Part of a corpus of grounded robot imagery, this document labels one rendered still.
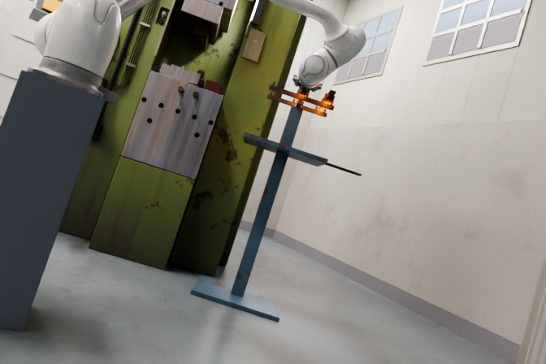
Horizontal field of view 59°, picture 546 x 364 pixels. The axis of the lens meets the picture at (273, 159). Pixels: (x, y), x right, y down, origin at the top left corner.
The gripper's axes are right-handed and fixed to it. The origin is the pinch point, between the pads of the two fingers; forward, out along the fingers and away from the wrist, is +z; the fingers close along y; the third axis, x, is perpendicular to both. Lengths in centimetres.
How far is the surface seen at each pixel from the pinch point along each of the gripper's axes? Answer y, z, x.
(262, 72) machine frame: -24, 52, 14
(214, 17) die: -55, 33, 29
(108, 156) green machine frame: -86, 43, -56
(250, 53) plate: -33, 49, 21
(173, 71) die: -65, 32, -5
